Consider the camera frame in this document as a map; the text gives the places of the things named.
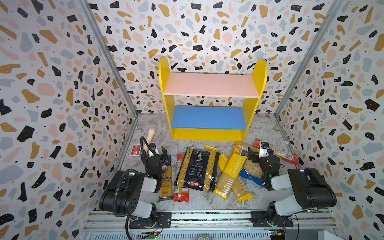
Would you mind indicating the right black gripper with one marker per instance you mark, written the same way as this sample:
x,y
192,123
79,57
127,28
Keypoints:
x,y
258,157

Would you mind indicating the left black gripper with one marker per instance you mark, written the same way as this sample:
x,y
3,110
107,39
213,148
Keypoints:
x,y
158,159

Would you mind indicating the yellow Pastatime spaghetti pack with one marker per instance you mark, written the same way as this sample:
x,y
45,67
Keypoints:
x,y
231,173

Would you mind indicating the red clear spaghetti pack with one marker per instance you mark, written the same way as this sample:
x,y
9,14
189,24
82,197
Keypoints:
x,y
181,194

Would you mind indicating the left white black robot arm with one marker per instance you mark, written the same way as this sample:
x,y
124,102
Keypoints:
x,y
122,195

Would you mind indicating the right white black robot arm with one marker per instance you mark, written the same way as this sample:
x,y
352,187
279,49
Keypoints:
x,y
310,190

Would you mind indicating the dark penne pasta bag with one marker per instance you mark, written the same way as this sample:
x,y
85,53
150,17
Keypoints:
x,y
198,170

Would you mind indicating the pink upper shelf board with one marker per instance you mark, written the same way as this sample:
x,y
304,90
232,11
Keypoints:
x,y
211,85

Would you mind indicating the blue orange orecchiette bag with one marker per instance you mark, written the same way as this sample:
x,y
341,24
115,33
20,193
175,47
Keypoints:
x,y
252,171

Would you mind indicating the red long spaghetti pack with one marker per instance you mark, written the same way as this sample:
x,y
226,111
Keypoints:
x,y
285,155

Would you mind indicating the red playing card box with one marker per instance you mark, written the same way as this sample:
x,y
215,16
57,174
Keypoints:
x,y
135,151

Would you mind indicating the blue yellow spaghetti pack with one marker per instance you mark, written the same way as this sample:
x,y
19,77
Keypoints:
x,y
166,190

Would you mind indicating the wooden rolling pin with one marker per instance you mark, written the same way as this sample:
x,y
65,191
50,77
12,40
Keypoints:
x,y
150,135

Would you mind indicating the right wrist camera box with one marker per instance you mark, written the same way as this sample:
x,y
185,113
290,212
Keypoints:
x,y
264,148

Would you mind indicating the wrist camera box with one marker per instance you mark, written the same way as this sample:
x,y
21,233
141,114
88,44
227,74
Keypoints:
x,y
153,149
264,148

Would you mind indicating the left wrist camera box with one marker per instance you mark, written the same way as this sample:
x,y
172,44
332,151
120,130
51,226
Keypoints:
x,y
153,149

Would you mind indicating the yellow shelf unit frame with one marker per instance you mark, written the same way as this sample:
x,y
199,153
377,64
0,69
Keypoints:
x,y
249,107

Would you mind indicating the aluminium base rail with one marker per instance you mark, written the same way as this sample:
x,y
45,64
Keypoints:
x,y
216,225

